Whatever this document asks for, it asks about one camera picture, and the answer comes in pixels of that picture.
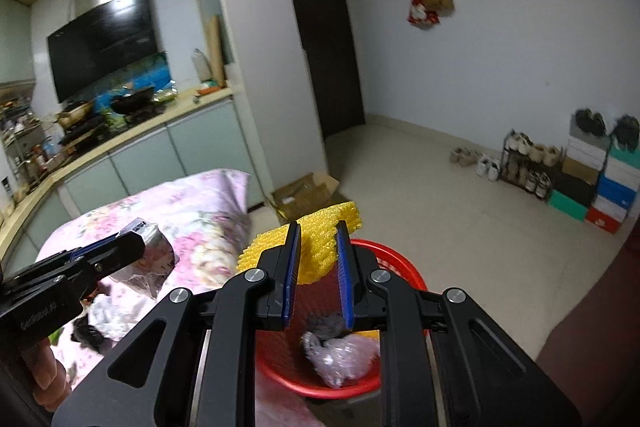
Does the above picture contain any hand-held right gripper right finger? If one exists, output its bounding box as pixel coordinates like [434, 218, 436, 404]
[335, 219, 583, 427]

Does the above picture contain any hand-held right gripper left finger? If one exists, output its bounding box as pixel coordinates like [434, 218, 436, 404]
[52, 221, 303, 427]

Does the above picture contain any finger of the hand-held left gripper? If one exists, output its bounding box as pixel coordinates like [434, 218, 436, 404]
[75, 232, 147, 295]
[30, 231, 138, 275]

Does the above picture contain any silver foil packet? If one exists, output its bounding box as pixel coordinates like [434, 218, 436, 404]
[115, 217, 178, 298]

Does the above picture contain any yellow foam net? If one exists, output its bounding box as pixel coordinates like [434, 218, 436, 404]
[235, 202, 363, 285]

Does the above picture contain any grey wad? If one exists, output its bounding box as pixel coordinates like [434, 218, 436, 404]
[305, 313, 346, 340]

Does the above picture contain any clear plastic bag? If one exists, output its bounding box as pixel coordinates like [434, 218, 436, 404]
[302, 332, 381, 388]

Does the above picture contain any red plastic mesh basket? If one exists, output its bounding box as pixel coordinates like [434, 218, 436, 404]
[255, 238, 431, 400]

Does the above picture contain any person's left hand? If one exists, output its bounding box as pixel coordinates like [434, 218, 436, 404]
[20, 334, 73, 413]

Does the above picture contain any white crumpled tissue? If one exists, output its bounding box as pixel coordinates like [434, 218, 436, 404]
[87, 294, 131, 333]

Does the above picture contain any black plastic bag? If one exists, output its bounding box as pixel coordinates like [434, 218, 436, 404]
[70, 324, 108, 353]

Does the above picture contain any cardboard box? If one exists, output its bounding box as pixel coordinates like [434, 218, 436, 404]
[270, 173, 341, 220]

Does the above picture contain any pink floral blanket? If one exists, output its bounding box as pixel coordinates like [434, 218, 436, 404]
[30, 168, 321, 427]

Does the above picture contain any black gas stove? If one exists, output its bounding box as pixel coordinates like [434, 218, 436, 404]
[60, 107, 168, 142]

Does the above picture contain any metal spice rack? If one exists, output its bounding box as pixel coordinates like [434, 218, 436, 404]
[0, 99, 48, 202]

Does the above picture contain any brass pan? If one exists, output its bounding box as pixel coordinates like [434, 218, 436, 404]
[57, 101, 96, 125]

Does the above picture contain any grey kitchen base cabinet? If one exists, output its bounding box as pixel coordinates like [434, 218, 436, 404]
[0, 99, 251, 268]

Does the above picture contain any black wok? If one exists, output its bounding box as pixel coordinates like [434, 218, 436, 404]
[109, 87, 156, 114]

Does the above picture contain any pair of beige shoes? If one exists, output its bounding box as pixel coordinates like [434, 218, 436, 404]
[450, 147, 483, 166]

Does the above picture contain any pair of white shoes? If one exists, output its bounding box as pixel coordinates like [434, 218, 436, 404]
[476, 155, 501, 180]

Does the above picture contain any black range hood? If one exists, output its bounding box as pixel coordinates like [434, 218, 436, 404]
[46, 0, 161, 104]

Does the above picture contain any black shoe rack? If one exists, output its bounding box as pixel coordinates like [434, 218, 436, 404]
[501, 132, 563, 195]

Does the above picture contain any wooden cutting board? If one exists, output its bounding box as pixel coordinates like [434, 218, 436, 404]
[205, 16, 226, 88]

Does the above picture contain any dark wooden door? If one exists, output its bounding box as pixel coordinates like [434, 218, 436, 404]
[279, 0, 366, 138]

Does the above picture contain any dark red refrigerator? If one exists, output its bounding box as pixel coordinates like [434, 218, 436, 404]
[535, 227, 640, 427]

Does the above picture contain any stack of shoe boxes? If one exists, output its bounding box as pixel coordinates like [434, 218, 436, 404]
[547, 127, 640, 235]

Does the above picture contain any red hanging decoration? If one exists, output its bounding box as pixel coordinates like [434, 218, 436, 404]
[407, 0, 441, 28]

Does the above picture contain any pair of black shoes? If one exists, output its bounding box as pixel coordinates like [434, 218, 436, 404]
[574, 108, 608, 136]

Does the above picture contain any pair of dark sneakers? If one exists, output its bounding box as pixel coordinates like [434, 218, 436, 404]
[611, 114, 640, 150]

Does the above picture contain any pale wall cabinet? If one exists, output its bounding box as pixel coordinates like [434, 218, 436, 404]
[0, 0, 36, 85]

